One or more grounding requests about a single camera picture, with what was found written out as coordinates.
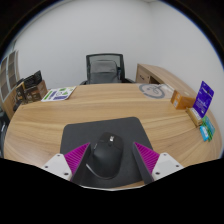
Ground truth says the orange cardboard box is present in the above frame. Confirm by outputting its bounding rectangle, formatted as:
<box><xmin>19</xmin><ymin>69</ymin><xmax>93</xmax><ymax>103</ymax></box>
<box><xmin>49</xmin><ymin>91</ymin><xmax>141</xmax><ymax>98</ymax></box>
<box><xmin>171</xmin><ymin>90</ymin><xmax>195</xmax><ymax>109</ymax></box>

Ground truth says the wooden side cabinet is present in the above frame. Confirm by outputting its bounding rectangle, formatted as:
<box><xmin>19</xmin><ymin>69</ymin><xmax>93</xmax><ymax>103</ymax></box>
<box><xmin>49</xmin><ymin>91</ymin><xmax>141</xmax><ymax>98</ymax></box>
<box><xmin>136</xmin><ymin>64</ymin><xmax>196</xmax><ymax>95</ymax></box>

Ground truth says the purple upright card box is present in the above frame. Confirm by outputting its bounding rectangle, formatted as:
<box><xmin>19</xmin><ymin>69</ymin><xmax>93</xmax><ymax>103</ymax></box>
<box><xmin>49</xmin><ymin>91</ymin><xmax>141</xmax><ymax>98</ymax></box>
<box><xmin>193</xmin><ymin>82</ymin><xmax>214</xmax><ymax>118</ymax></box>

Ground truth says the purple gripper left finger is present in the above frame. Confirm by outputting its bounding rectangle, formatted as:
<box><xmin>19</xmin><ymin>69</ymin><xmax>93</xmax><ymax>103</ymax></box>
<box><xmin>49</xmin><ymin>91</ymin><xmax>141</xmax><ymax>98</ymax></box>
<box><xmin>42</xmin><ymin>143</ymin><xmax>91</xmax><ymax>184</ymax></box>

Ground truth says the small tan flat box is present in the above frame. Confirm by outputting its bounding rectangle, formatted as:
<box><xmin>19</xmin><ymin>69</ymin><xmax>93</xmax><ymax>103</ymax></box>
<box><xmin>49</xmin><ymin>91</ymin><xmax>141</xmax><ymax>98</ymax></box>
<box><xmin>186</xmin><ymin>108</ymin><xmax>202</xmax><ymax>127</ymax></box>

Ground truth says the grey mesh office chair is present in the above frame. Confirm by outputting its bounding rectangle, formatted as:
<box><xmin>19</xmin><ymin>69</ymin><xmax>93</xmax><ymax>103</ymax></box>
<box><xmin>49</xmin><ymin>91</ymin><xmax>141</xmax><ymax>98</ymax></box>
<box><xmin>81</xmin><ymin>53</ymin><xmax>133</xmax><ymax>85</ymax></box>

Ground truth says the round grey coaster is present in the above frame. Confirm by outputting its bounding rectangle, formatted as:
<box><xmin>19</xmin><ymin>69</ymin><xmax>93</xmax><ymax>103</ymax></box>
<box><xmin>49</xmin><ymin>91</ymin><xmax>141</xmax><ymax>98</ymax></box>
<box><xmin>139</xmin><ymin>84</ymin><xmax>165</xmax><ymax>99</ymax></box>

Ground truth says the small blue package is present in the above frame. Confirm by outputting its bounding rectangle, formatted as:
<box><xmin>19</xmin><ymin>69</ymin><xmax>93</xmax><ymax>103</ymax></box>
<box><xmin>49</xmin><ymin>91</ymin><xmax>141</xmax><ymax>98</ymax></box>
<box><xmin>199</xmin><ymin>125</ymin><xmax>209</xmax><ymax>141</ymax></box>

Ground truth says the black brown cardboard box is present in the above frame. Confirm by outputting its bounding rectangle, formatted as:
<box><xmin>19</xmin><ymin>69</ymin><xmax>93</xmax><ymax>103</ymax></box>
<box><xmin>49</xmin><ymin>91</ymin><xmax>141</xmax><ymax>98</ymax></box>
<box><xmin>16</xmin><ymin>71</ymin><xmax>48</xmax><ymax>104</ymax></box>

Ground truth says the dark grey mouse pad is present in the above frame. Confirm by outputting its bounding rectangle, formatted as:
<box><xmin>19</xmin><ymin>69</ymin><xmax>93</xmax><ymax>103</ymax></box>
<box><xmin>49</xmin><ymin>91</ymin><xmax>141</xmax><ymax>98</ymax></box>
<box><xmin>60</xmin><ymin>117</ymin><xmax>152</xmax><ymax>188</ymax></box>

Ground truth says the wooden bookshelf cabinet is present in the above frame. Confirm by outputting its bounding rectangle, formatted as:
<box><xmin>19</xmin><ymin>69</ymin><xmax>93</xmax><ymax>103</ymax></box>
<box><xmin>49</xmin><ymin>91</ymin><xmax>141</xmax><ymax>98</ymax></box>
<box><xmin>0</xmin><ymin>51</ymin><xmax>20</xmax><ymax>119</ymax></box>

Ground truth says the green flat package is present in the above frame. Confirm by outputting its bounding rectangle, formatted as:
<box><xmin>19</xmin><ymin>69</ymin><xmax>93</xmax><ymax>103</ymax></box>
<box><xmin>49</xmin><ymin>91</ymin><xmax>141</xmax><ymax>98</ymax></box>
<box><xmin>202</xmin><ymin>116</ymin><xmax>215</xmax><ymax>141</ymax></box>

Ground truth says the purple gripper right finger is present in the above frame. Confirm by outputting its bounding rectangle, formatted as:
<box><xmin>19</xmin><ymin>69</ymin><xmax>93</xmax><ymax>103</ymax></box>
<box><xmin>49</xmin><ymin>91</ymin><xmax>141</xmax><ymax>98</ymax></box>
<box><xmin>132</xmin><ymin>142</ymin><xmax>183</xmax><ymax>184</ymax></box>

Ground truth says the black computer mouse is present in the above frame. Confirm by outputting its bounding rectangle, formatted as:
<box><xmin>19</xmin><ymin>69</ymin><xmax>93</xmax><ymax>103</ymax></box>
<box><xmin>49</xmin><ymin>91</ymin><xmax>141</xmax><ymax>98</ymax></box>
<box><xmin>86</xmin><ymin>132</ymin><xmax>124</xmax><ymax>179</ymax></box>

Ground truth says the green white leaflet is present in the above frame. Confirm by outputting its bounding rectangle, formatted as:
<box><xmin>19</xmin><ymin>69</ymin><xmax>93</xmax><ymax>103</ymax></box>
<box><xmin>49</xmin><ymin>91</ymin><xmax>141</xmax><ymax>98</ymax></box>
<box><xmin>42</xmin><ymin>86</ymin><xmax>75</xmax><ymax>102</ymax></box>

